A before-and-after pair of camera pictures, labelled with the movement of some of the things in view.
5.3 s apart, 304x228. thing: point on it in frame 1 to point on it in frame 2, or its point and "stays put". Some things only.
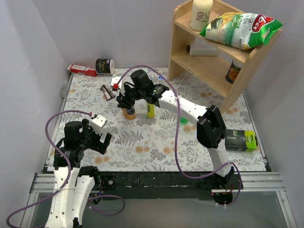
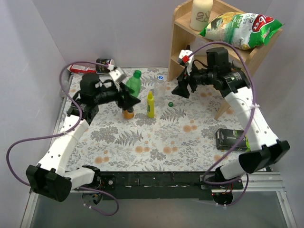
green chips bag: x=242 y=31 stays put
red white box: x=84 y=70 stays put
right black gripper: x=125 y=101 to x=188 y=79
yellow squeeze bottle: x=150 y=110 stays put
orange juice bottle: x=129 y=117 stays put
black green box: x=240 y=140 stays put
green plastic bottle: x=183 y=120 to x=134 y=83
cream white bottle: x=200 y=14 stays put
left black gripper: x=95 y=141 to x=121 y=95
